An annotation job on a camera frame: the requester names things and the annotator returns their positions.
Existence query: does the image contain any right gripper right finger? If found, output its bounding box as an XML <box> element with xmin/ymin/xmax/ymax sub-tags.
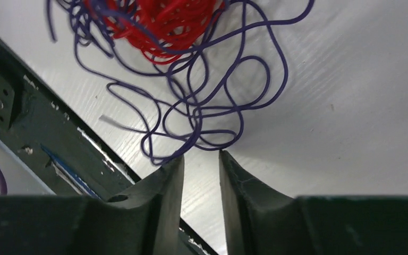
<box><xmin>219</xmin><ymin>150</ymin><xmax>408</xmax><ymax>254</ymax></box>

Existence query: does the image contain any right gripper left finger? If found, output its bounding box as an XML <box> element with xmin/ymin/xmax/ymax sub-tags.
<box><xmin>0</xmin><ymin>157</ymin><xmax>184</xmax><ymax>254</ymax></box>

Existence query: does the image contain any red cable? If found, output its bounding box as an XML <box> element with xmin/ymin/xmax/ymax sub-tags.
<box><xmin>84</xmin><ymin>0</ymin><xmax>226</xmax><ymax>65</ymax></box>

